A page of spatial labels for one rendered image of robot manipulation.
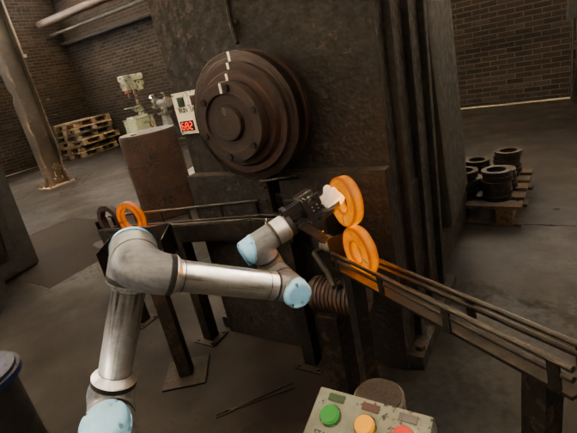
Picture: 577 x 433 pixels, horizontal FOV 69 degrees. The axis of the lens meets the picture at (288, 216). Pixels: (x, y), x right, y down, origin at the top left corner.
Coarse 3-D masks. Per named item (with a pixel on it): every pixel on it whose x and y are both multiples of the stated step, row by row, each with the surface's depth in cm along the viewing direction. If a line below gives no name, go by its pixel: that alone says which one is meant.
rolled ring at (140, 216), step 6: (120, 204) 219; (126, 204) 216; (132, 204) 216; (120, 210) 221; (132, 210) 216; (138, 210) 216; (120, 216) 223; (138, 216) 216; (144, 216) 218; (120, 222) 224; (126, 222) 226; (138, 222) 217; (144, 222) 218
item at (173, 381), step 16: (160, 240) 188; (160, 304) 185; (160, 320) 187; (176, 320) 192; (176, 336) 191; (176, 352) 194; (176, 368) 205; (192, 368) 201; (176, 384) 194; (192, 384) 192
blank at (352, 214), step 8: (344, 176) 125; (336, 184) 127; (344, 184) 122; (352, 184) 121; (344, 192) 123; (352, 192) 120; (360, 192) 121; (344, 200) 131; (352, 200) 120; (360, 200) 120; (344, 208) 130; (352, 208) 121; (360, 208) 121; (336, 216) 133; (344, 216) 127; (352, 216) 123; (360, 216) 122; (344, 224) 128; (352, 224) 124
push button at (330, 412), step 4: (324, 408) 86; (328, 408) 86; (332, 408) 86; (336, 408) 86; (320, 412) 86; (324, 412) 86; (328, 412) 86; (332, 412) 85; (336, 412) 85; (320, 416) 86; (324, 416) 85; (328, 416) 85; (332, 416) 85; (336, 416) 84; (324, 420) 85; (328, 420) 84; (332, 420) 84; (336, 420) 84; (328, 424) 84; (332, 424) 84
